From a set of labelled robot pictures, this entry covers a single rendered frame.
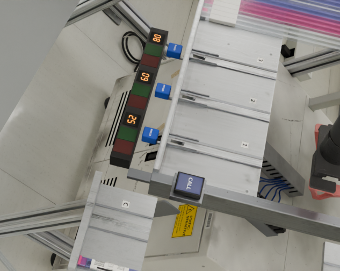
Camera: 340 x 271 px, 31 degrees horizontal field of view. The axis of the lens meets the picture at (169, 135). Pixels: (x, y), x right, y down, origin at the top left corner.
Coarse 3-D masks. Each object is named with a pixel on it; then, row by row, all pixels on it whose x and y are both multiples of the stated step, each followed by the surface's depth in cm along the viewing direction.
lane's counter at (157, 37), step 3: (153, 33) 134; (156, 33) 134; (159, 33) 134; (150, 36) 134; (153, 36) 134; (156, 36) 134; (159, 36) 134; (162, 36) 134; (150, 39) 133; (153, 39) 133; (156, 39) 133; (159, 39) 133; (162, 39) 134; (153, 42) 133; (156, 42) 133; (159, 42) 133; (162, 42) 133
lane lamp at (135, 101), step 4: (132, 96) 125; (136, 96) 125; (140, 96) 125; (132, 100) 124; (136, 100) 125; (140, 100) 125; (144, 100) 125; (128, 104) 124; (132, 104) 124; (136, 104) 124; (140, 104) 124; (144, 104) 124; (140, 108) 124
